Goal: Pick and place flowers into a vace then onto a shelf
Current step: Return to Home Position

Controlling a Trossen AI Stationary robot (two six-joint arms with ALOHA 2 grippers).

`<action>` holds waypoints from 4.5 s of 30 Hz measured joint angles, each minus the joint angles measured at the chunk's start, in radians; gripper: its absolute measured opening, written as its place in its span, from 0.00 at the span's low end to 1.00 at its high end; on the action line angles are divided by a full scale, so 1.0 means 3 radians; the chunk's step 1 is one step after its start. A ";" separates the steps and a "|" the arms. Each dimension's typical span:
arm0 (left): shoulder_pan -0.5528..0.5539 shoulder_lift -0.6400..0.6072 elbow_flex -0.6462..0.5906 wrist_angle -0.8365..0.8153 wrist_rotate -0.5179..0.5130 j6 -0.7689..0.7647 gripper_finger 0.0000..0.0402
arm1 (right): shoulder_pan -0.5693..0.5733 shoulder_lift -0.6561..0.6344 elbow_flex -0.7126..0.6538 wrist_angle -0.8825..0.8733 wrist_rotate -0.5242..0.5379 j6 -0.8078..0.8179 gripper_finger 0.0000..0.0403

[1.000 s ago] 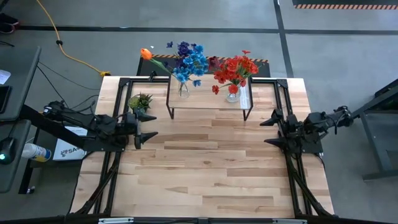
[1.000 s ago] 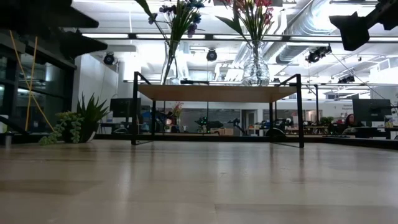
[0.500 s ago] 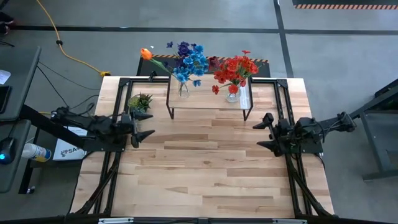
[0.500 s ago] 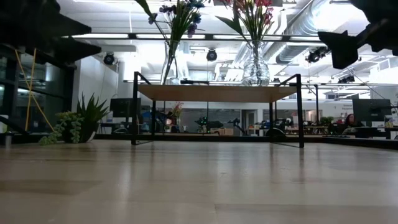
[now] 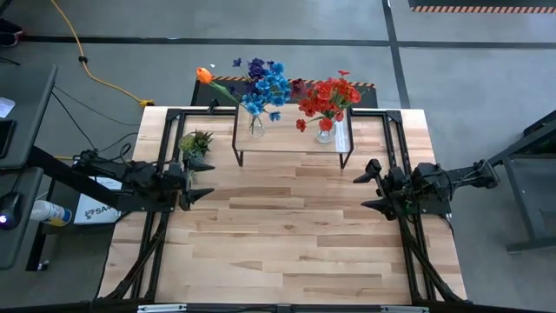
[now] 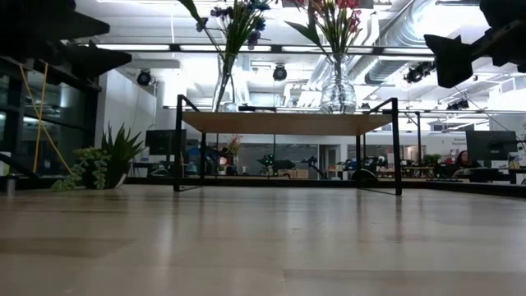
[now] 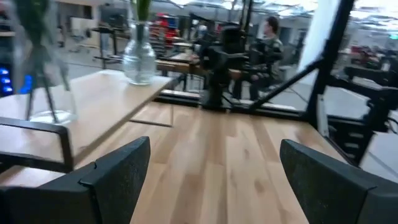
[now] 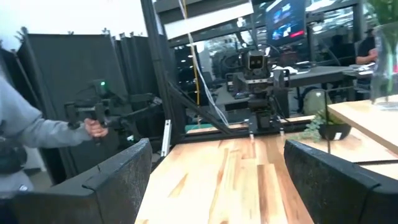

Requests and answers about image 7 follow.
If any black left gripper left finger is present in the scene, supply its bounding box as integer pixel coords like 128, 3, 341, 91
37, 136, 151, 224

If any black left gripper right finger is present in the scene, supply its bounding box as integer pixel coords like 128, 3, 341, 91
279, 139, 398, 224

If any smooth clear glass vase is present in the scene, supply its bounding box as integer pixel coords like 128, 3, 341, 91
9, 0, 79, 126

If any patterned clear glass vase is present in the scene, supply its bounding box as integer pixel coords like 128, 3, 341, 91
122, 21, 157, 86

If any blue artificial flower bunch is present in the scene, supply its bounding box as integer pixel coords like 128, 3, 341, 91
14, 0, 71, 123

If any wooden shelf with black legs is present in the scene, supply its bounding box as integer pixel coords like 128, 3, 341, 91
0, 68, 175, 175

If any background wooden table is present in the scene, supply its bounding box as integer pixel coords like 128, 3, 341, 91
155, 51, 243, 91

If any person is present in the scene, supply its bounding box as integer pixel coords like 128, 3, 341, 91
233, 15, 285, 101

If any black computer with coloured lights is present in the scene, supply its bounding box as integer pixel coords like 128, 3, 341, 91
0, 67, 34, 96

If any white frame bracket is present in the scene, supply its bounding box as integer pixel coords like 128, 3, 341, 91
316, 94, 330, 138

